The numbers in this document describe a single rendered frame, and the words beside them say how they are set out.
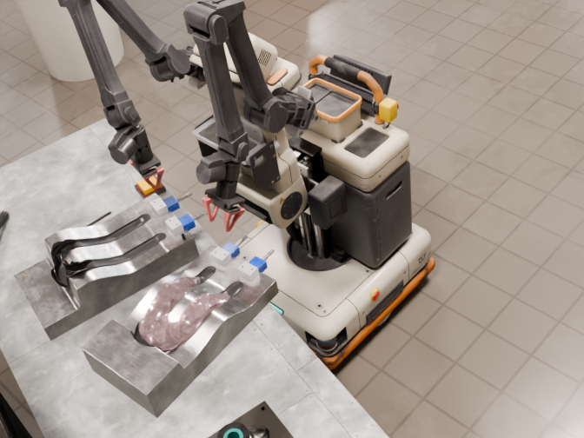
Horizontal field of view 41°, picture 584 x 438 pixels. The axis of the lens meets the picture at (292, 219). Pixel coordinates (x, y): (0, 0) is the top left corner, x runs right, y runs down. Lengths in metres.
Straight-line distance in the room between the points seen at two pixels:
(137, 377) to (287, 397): 0.39
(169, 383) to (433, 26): 3.24
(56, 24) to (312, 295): 2.45
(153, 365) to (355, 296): 1.07
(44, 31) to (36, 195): 2.04
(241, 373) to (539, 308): 1.50
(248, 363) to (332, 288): 0.88
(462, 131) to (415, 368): 1.43
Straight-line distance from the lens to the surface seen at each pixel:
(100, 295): 2.36
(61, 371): 2.32
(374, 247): 2.89
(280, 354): 2.16
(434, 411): 2.97
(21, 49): 5.45
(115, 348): 2.16
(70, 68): 4.89
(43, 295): 2.44
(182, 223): 2.42
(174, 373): 2.08
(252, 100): 2.13
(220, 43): 1.92
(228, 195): 2.18
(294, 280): 3.01
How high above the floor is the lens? 2.54
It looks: 44 degrees down
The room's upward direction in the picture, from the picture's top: 10 degrees counter-clockwise
